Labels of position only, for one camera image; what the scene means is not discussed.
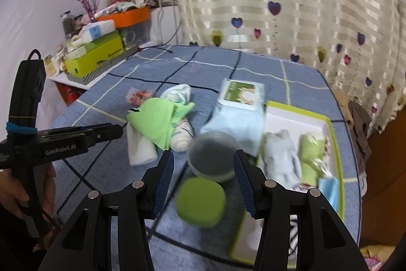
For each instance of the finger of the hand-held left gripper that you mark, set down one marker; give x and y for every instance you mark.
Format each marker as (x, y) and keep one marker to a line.
(104, 132)

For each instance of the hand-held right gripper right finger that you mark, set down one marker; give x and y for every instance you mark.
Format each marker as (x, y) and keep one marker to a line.
(244, 188)

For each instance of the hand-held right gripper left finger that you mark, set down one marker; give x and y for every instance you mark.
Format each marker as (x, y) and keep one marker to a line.
(163, 185)

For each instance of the white ribbed sock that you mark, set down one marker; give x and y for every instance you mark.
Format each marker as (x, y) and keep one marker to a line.
(282, 160)

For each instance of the orange snack packet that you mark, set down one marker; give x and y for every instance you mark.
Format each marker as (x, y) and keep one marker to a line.
(138, 96)

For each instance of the beige sock with coloured stitching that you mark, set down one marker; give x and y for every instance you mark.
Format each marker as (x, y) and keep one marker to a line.
(182, 136)

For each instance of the light green cloth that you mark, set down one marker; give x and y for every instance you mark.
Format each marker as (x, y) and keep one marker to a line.
(158, 125)

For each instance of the black white striped sock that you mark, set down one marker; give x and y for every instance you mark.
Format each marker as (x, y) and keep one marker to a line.
(293, 236)

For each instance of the green towel with brown pattern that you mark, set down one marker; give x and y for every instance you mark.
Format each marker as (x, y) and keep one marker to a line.
(312, 160)

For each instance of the blue face masks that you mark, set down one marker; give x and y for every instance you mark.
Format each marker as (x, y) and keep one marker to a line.
(330, 191)

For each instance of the green-edged white box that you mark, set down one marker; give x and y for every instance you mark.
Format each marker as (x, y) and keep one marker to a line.
(295, 118)

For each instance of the person's left forearm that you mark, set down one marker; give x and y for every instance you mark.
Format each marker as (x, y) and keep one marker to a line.
(12, 239)

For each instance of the person's left hand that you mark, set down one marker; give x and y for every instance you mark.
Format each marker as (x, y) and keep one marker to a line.
(11, 191)

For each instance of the white cloth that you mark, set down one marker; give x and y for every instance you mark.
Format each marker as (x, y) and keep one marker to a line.
(142, 152)

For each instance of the green jar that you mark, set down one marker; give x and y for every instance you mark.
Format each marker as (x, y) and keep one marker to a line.
(200, 202)

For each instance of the red items under shelf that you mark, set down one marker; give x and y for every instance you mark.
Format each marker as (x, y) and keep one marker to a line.
(71, 94)

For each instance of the white shelf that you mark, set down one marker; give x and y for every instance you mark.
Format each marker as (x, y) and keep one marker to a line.
(63, 78)

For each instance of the striped storage box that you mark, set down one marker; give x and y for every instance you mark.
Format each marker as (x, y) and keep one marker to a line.
(95, 75)

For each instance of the light blue wet wipes pack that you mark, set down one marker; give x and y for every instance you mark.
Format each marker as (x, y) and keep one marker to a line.
(234, 125)

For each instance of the green cardboard box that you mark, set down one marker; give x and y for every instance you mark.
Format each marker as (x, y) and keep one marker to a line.
(95, 59)

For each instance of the white and green flat box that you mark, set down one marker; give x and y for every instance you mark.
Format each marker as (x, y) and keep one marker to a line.
(79, 50)

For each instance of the white sock with green trim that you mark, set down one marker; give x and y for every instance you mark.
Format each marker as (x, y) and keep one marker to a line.
(177, 93)

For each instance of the dark glass jar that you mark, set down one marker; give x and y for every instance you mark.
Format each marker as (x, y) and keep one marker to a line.
(66, 25)

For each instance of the white tissue pack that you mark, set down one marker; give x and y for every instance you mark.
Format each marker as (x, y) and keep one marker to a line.
(98, 29)

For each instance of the clear storage box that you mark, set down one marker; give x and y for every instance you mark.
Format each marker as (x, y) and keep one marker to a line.
(136, 33)

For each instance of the blue checked bed sheet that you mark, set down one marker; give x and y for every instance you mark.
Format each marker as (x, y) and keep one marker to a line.
(253, 83)

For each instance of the orange tray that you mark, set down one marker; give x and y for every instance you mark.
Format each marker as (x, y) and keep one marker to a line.
(127, 17)

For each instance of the brown cloth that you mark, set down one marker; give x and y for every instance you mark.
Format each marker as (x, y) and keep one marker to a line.
(360, 128)

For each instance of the wooden wardrobe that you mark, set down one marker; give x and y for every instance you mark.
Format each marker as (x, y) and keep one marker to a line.
(387, 179)

